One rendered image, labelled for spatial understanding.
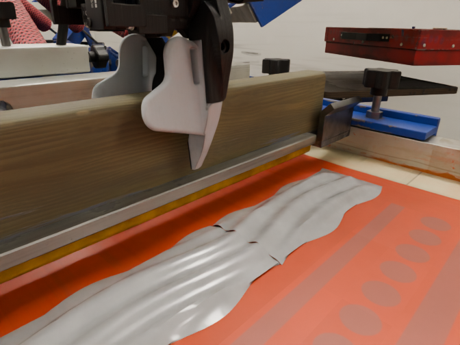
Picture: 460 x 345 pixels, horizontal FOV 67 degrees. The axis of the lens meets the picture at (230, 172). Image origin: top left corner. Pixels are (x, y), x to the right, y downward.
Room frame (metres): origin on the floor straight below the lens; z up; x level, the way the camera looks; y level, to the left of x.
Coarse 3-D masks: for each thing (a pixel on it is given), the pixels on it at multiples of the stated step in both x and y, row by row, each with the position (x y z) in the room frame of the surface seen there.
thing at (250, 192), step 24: (288, 168) 0.37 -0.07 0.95; (312, 168) 0.37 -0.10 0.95; (336, 168) 0.37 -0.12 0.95; (216, 192) 0.30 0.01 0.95; (240, 192) 0.31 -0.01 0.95; (264, 192) 0.31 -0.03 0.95; (384, 192) 0.31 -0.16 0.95; (408, 192) 0.32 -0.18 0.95; (432, 192) 0.32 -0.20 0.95; (216, 216) 0.26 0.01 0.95; (360, 216) 0.26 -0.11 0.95; (456, 216) 0.27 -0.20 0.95; (312, 240) 0.23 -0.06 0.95; (336, 240) 0.23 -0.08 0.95; (288, 264) 0.20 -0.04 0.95; (312, 264) 0.20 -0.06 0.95
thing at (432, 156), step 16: (352, 128) 0.43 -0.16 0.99; (336, 144) 0.44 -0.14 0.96; (352, 144) 0.43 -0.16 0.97; (368, 144) 0.42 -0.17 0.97; (384, 144) 0.40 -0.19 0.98; (400, 144) 0.39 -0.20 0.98; (416, 144) 0.38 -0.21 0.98; (432, 144) 0.37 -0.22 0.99; (448, 144) 0.37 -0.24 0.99; (384, 160) 0.40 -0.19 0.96; (400, 160) 0.39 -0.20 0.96; (416, 160) 0.38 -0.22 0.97; (432, 160) 0.37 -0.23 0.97; (448, 160) 0.36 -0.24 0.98; (448, 176) 0.35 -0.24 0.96
